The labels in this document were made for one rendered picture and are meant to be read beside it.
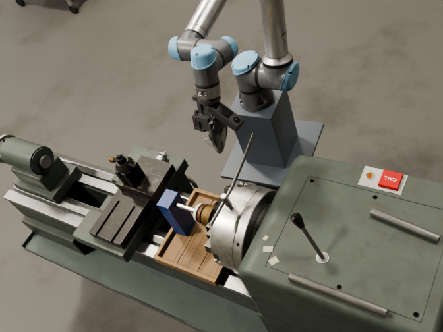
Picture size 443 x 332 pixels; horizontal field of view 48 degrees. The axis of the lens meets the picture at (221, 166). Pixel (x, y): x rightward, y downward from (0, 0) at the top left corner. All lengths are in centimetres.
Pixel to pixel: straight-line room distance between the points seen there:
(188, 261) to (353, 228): 76
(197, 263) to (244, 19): 289
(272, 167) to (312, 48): 185
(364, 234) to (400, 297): 21
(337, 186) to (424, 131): 182
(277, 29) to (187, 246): 92
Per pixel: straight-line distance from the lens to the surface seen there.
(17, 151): 248
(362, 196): 160
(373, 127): 342
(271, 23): 185
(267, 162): 234
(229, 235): 166
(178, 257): 207
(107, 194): 246
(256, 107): 210
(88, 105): 439
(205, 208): 185
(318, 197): 161
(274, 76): 194
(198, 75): 148
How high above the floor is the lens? 260
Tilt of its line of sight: 50 degrees down
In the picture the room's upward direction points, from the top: 25 degrees counter-clockwise
